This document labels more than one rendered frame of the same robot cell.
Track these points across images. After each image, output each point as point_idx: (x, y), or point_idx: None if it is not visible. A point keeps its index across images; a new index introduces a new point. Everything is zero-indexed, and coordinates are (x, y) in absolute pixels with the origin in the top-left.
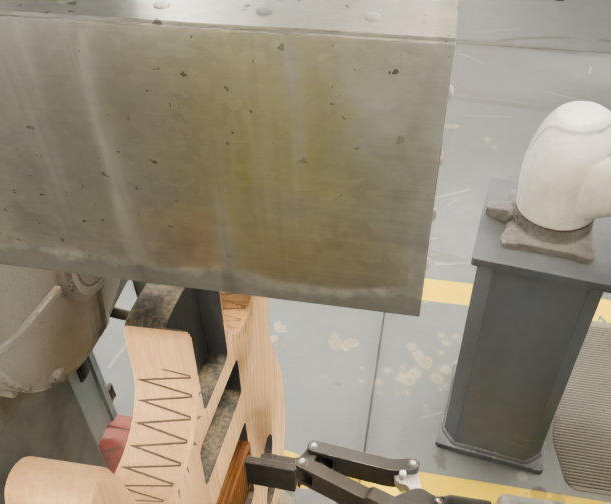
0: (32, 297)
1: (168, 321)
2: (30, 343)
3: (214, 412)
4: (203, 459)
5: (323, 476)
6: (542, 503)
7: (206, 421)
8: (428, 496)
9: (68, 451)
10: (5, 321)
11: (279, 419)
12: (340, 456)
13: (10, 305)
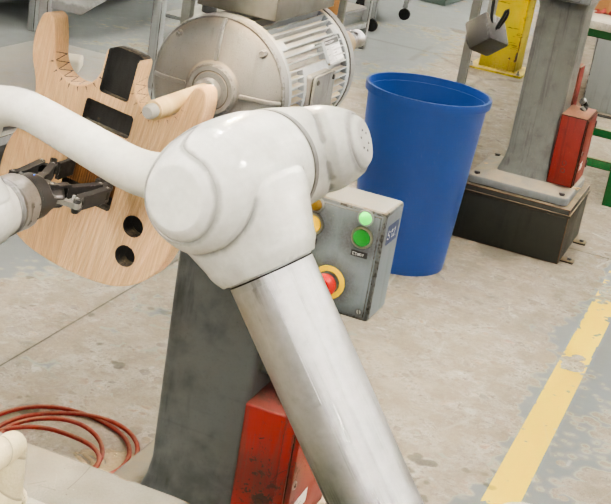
0: (175, 71)
1: (117, 47)
2: (164, 86)
3: (104, 103)
4: (96, 123)
5: (87, 183)
6: (24, 189)
7: (97, 96)
8: (56, 194)
9: (235, 301)
10: (162, 65)
11: (157, 241)
12: (95, 189)
13: (166, 61)
